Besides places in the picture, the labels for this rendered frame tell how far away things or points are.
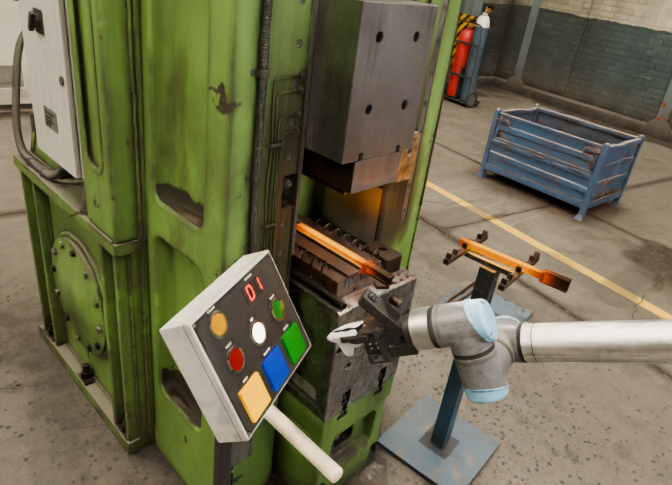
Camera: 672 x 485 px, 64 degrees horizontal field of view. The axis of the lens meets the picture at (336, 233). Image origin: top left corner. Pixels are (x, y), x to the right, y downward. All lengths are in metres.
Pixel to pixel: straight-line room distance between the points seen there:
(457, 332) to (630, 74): 8.79
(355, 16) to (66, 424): 2.00
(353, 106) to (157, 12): 0.59
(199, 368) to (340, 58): 0.80
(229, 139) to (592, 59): 9.03
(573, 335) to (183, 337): 0.79
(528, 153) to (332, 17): 4.26
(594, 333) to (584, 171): 4.11
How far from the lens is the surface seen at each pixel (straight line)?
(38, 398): 2.76
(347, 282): 1.66
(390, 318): 1.18
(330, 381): 1.78
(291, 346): 1.31
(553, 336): 1.25
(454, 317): 1.13
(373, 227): 1.95
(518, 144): 5.58
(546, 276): 1.97
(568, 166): 5.34
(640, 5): 9.80
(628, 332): 1.22
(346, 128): 1.39
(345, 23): 1.38
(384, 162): 1.56
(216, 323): 1.12
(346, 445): 2.26
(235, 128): 1.34
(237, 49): 1.30
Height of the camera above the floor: 1.85
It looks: 27 degrees down
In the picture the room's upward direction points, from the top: 8 degrees clockwise
